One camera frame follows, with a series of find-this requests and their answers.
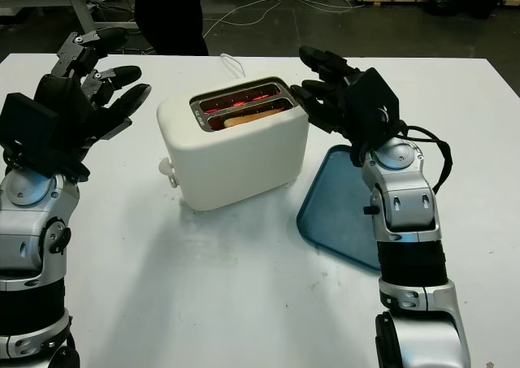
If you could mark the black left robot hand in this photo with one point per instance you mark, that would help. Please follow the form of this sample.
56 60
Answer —
77 112

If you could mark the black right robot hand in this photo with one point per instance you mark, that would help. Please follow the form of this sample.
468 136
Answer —
325 100

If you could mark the slice of toast bread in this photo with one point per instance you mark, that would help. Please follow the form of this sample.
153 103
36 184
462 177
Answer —
252 118

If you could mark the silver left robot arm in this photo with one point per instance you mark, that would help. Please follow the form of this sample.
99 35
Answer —
28 222

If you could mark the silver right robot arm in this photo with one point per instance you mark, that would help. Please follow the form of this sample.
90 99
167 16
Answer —
410 222

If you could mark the white two-slot toaster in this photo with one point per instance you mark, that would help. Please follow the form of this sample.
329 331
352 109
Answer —
235 165

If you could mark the person in beige top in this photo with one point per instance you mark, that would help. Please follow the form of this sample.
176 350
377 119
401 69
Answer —
170 14

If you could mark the blue plastic tray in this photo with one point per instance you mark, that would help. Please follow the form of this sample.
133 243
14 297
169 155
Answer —
337 213

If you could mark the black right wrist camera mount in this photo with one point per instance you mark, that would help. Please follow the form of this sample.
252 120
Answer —
373 96

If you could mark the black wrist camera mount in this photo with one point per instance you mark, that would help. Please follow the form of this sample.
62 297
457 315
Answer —
24 124
373 96

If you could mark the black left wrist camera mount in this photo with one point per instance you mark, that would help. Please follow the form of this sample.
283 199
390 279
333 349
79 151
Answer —
24 124

